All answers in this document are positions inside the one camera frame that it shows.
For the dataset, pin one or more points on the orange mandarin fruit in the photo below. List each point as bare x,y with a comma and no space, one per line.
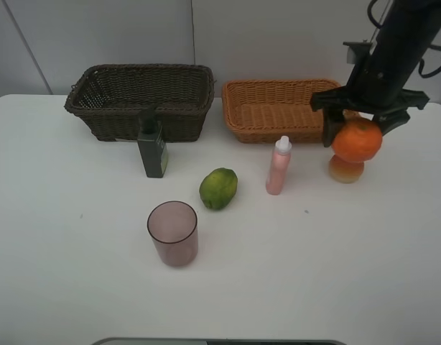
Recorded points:
358,141

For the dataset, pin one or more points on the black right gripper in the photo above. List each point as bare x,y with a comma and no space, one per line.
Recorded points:
375,86

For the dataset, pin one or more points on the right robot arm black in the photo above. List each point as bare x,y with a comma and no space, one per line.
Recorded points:
411,22

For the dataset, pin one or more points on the green mango fruit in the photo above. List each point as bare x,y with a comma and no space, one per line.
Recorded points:
218,188

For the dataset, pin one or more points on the pink spray bottle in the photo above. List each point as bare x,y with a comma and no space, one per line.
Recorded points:
279,164

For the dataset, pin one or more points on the dark brown wicker basket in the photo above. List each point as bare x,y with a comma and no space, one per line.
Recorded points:
108,99

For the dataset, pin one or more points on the translucent purple plastic cup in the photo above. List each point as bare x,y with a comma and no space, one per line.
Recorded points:
173,227

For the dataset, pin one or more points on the red yellow peach fruit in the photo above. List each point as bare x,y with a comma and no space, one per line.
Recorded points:
345,172

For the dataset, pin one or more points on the dark green pump bottle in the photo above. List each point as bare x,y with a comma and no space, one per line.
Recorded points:
151,144

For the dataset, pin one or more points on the orange wicker basket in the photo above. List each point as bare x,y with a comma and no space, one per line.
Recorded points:
261,111

